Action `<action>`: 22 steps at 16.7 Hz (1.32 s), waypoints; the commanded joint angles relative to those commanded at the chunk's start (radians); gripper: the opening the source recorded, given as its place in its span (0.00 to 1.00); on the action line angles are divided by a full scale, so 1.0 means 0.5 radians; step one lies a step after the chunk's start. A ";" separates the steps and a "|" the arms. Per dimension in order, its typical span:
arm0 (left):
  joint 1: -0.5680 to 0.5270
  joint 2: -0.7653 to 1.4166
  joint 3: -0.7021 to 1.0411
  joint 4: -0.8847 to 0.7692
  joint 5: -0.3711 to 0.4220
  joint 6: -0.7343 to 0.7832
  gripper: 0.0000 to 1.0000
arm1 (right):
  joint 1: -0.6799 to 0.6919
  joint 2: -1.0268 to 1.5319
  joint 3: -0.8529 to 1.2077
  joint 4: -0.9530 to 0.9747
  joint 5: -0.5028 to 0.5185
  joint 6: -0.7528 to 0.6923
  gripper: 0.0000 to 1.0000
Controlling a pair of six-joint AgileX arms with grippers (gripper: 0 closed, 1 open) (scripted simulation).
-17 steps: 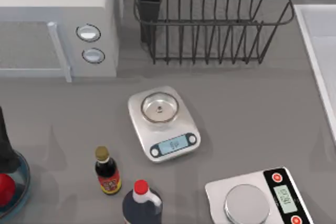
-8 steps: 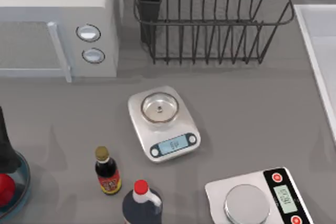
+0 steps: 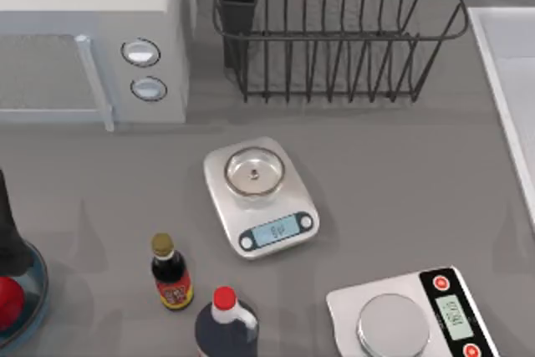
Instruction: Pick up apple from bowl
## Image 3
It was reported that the blue glass bowl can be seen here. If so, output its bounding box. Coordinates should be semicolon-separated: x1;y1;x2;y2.
0;234;50;344

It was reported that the dark wire dish rack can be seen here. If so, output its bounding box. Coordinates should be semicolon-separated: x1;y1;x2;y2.
211;0;469;105

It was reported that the pale microwave oven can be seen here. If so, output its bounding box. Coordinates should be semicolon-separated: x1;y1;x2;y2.
0;0;197;132

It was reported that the round microwave knob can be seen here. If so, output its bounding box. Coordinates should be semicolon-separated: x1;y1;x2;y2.
130;75;168;103
120;38;162;69

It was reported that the silver kitchen scale with bowl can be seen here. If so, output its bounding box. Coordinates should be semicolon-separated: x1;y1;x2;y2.
203;135;320;260

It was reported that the silver and black kitchen scale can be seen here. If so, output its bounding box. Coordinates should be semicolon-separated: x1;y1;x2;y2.
325;265;502;357

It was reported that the large dark red-capped bottle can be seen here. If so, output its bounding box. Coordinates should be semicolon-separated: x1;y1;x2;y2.
194;286;260;357

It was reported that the small dark sauce bottle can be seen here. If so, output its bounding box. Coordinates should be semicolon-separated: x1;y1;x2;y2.
150;232;195;313

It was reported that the red apple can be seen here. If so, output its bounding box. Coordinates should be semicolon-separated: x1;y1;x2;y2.
0;276;26;333

